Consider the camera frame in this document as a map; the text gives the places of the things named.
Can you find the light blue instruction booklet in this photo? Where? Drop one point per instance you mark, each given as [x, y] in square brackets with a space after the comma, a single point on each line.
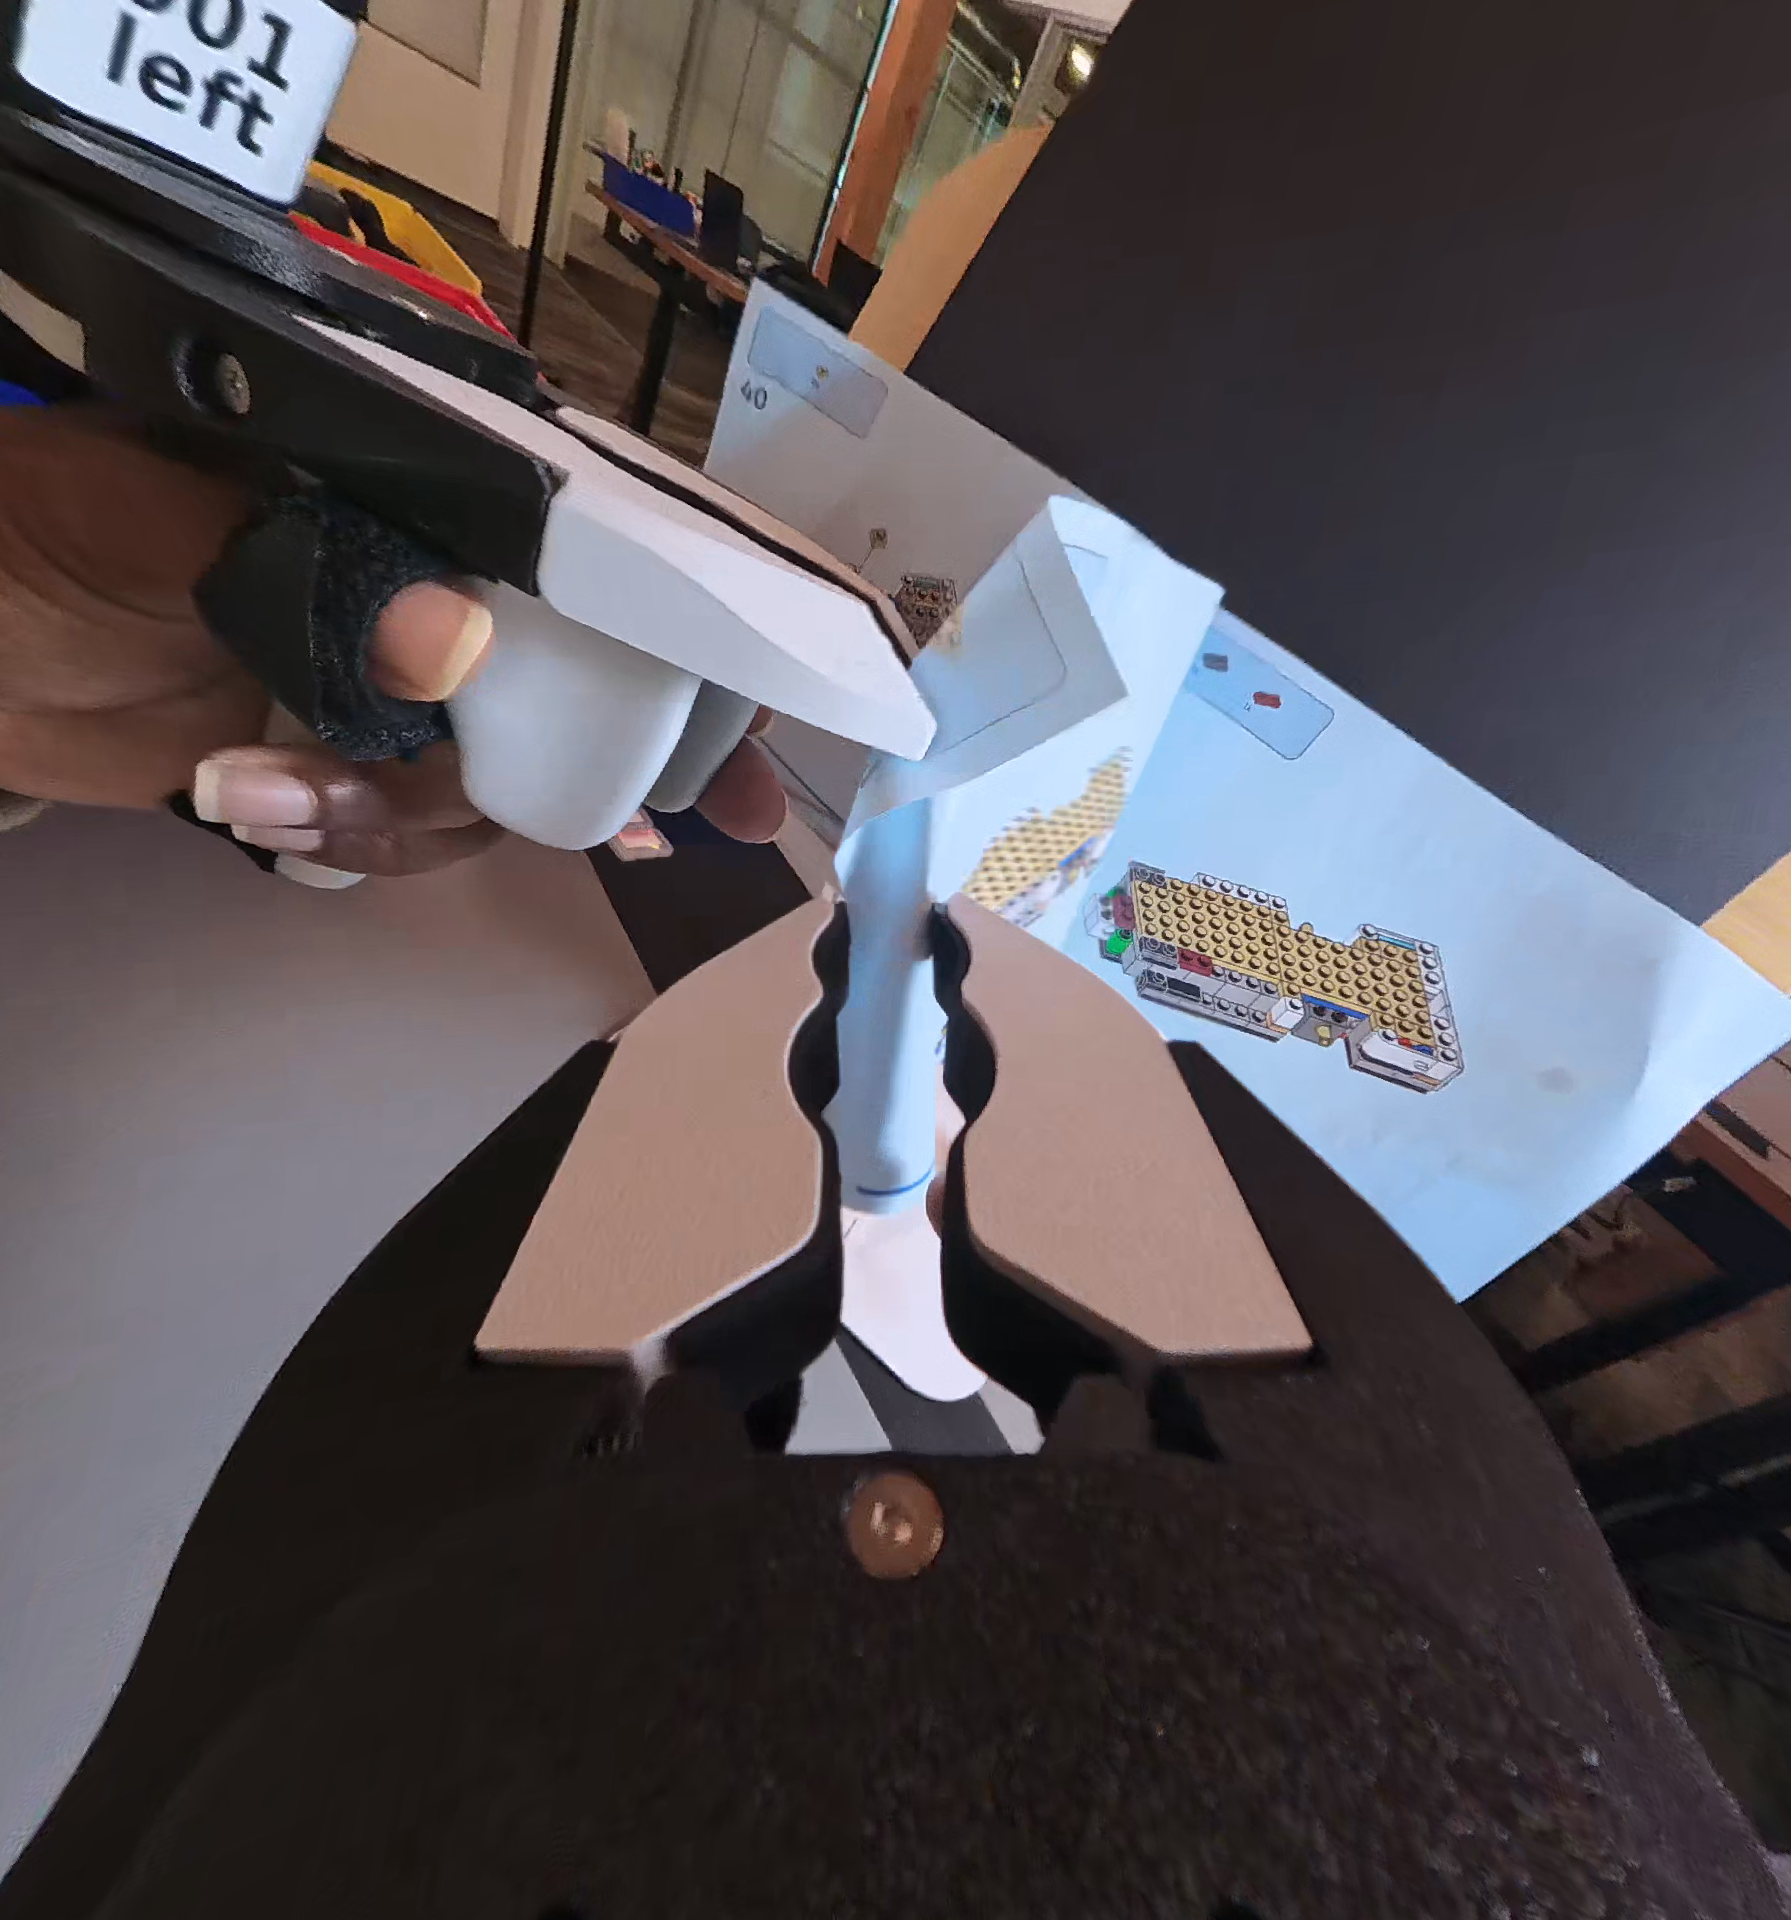
[1451, 840]

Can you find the blue storage bin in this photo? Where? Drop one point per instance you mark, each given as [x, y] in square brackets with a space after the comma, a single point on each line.
[648, 189]

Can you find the yellow plastic bin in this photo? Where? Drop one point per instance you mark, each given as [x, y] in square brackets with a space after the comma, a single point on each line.
[406, 226]

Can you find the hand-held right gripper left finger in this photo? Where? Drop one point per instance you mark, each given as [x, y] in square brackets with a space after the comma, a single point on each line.
[670, 1155]

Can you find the red plastic bin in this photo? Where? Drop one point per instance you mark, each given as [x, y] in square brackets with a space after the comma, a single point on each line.
[430, 293]

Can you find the person's left hand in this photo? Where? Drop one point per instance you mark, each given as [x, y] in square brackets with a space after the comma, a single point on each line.
[71, 630]

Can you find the black computer monitor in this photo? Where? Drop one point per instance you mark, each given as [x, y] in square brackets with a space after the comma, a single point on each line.
[727, 218]

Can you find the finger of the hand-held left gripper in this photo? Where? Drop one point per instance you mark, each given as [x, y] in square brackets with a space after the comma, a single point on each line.
[731, 616]
[715, 484]

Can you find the black metal pole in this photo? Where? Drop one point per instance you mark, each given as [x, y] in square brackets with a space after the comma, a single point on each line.
[554, 152]

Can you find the wooden office desk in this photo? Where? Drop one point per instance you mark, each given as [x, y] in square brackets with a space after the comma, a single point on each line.
[686, 262]

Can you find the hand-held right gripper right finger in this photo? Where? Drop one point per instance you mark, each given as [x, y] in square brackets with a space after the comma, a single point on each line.
[1104, 1170]

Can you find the wooden pillar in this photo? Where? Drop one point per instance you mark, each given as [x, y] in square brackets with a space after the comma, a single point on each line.
[896, 121]

